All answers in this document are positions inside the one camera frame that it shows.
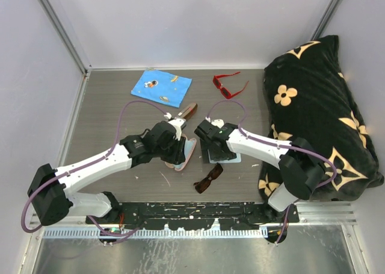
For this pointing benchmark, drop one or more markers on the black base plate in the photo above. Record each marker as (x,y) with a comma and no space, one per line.
(194,215)

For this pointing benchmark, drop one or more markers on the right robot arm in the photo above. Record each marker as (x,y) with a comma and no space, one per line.
(300,168)

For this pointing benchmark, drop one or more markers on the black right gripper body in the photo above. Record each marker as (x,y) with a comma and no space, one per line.
(214,155)

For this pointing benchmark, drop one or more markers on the aluminium front rail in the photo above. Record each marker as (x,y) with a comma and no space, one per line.
(300,214)

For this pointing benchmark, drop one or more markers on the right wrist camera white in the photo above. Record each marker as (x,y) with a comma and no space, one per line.
(215,122)

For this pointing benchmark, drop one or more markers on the red sunglasses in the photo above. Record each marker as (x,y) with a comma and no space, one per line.
(224,90)

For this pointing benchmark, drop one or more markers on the black floral plush pillow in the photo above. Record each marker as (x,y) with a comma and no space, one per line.
(309,98)

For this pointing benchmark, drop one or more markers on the brown striped glasses case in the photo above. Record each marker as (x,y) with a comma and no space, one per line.
(184,115)

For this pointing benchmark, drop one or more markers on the blue cartoon print cloth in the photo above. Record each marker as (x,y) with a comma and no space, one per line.
(162,87)

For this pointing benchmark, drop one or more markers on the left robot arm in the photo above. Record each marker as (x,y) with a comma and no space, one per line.
(56,193)

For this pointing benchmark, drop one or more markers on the pink glasses case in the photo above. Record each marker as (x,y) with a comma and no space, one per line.
(188,153)

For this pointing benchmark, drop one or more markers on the tortoiseshell brown sunglasses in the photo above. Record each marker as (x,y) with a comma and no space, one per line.
(203,185)

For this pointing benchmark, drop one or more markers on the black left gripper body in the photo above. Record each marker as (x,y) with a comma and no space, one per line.
(171,153)

